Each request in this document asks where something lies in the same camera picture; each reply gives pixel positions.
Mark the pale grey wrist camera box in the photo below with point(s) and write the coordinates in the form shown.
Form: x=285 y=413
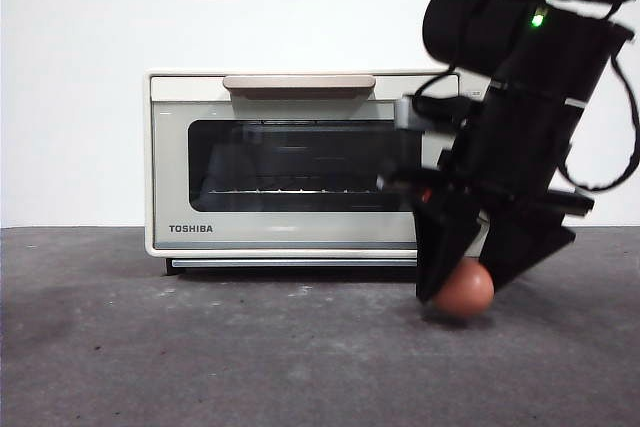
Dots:
x=406 y=114

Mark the cream Toshiba toaster oven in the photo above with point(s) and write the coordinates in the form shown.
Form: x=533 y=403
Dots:
x=147 y=172

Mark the black oven foot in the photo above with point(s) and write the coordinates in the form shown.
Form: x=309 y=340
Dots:
x=170 y=268

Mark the brown egg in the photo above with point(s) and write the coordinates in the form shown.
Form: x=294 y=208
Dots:
x=465 y=297

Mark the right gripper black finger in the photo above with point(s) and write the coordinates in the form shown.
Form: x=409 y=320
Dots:
x=445 y=237
x=530 y=242

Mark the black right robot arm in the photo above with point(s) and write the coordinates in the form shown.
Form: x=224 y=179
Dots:
x=560 y=52

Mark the silver crumb tray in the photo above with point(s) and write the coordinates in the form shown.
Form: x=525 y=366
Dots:
x=300 y=263

